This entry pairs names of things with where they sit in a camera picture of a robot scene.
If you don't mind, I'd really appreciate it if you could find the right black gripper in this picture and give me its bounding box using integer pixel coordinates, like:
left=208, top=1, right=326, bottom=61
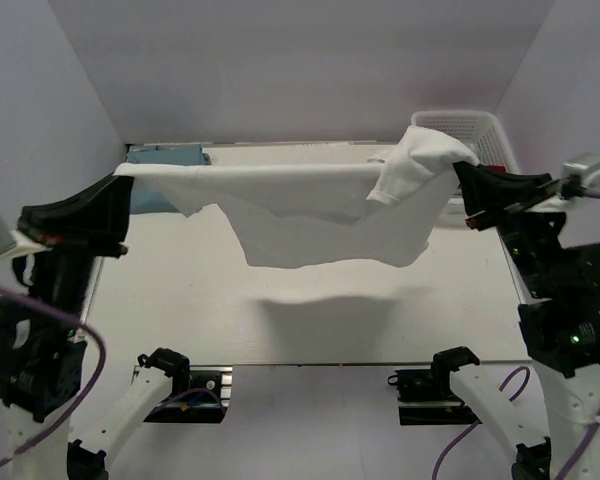
left=454, top=155, right=559, bottom=295

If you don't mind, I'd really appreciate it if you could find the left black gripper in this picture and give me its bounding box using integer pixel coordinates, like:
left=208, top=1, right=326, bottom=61
left=20, top=164, right=136, bottom=336

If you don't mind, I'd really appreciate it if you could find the white t-shirt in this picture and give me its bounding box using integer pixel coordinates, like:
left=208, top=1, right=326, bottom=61
left=115, top=126, right=479, bottom=269

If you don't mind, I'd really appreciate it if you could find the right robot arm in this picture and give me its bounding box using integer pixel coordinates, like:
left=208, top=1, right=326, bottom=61
left=431, top=154, right=600, bottom=479

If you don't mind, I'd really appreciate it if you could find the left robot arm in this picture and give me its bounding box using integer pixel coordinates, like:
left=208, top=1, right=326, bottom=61
left=0, top=175, right=192, bottom=479

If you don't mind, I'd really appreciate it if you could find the red t-shirt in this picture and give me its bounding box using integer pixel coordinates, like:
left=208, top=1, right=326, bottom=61
left=486, top=165, right=507, bottom=173

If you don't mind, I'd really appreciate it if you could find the folded light blue t-shirt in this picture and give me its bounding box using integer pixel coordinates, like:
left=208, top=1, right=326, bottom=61
left=125, top=145, right=212, bottom=214

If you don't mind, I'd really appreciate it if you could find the white plastic basket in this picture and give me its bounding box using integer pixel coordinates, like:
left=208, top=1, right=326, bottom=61
left=410, top=109, right=520, bottom=231

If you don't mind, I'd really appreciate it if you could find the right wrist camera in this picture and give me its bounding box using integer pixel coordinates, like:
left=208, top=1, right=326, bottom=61
left=561, top=153, right=600, bottom=195

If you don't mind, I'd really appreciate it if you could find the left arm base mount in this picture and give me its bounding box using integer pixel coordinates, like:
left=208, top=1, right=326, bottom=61
left=133, top=348, right=233, bottom=424

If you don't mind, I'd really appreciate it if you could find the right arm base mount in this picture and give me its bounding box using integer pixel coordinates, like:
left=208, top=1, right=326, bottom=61
left=387, top=369, right=477, bottom=426

